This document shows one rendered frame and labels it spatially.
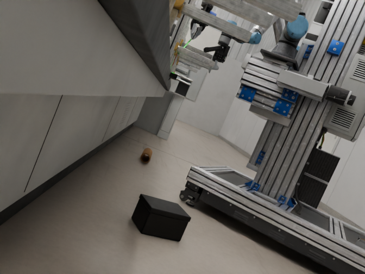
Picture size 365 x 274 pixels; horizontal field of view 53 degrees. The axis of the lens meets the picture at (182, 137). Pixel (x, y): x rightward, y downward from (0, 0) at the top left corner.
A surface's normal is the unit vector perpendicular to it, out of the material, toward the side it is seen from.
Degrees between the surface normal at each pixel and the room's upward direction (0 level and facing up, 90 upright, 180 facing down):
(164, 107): 90
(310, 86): 90
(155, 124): 90
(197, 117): 90
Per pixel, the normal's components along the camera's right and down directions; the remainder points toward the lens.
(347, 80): -0.37, -0.07
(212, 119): 0.10, 0.14
